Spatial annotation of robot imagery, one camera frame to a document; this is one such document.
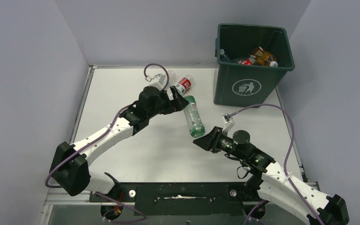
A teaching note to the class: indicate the white blue label bottle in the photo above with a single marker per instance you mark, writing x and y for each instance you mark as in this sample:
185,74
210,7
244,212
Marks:
172,77

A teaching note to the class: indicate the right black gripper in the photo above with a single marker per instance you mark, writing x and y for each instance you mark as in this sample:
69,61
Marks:
210,142

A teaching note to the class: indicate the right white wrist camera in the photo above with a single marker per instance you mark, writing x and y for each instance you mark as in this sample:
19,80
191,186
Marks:
229,123

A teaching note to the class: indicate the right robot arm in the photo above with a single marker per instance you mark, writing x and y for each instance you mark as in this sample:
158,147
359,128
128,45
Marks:
272,184

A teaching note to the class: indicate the green label tea bottle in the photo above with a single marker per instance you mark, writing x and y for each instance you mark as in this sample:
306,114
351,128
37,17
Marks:
194,122

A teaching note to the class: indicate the aluminium front rail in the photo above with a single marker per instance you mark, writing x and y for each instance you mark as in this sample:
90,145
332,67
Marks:
60,197

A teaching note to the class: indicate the blue label water bottle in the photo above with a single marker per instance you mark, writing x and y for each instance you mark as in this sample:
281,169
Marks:
223,56

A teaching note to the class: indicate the red gold label bottle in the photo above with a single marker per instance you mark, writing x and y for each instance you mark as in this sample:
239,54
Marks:
264,58

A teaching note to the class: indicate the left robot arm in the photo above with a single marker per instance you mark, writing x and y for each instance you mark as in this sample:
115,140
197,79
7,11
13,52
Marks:
70,164

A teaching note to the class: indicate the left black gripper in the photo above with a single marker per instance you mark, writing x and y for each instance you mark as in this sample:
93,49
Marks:
177,104

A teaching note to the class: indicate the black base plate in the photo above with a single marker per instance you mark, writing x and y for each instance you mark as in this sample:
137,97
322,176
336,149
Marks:
187,199

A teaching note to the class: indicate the dark green trash bin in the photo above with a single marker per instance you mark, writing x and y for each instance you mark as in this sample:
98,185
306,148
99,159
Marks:
243,85

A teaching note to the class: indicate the red label water bottle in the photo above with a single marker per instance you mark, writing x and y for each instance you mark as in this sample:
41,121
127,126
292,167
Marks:
184,84

